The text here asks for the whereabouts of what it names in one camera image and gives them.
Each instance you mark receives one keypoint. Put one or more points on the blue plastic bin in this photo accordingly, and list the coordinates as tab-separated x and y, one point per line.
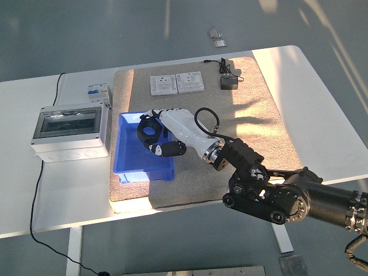
135	161

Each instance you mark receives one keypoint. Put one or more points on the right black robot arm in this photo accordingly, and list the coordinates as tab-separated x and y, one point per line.
325	201

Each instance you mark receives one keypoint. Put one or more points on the black hex nut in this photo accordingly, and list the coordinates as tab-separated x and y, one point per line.
140	132

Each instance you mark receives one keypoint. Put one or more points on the black power adapter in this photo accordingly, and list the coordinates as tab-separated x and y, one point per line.
228	83

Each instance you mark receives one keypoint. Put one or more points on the white blue circuit breaker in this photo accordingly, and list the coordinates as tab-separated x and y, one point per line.
96	92

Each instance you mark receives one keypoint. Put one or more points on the white distribution box clear lid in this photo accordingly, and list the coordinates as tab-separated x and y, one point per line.
69	145

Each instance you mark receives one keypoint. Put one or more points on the open metal floor socket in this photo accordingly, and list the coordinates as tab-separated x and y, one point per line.
214	33

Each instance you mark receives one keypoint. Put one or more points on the flat metal floor socket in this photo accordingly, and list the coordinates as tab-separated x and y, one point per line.
219	44

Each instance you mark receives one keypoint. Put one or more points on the grey metal floor plate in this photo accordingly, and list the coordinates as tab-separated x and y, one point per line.
293	266

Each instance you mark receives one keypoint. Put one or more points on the white wall socket panel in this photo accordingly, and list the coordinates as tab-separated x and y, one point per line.
163	85
189	82

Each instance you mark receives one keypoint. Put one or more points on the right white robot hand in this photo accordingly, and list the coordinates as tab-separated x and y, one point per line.
181	123

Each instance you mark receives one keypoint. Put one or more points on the white table leg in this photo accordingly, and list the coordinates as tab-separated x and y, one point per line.
74	250
283	240

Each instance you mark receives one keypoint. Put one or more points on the grey-brown mat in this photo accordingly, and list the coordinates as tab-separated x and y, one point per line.
195	181

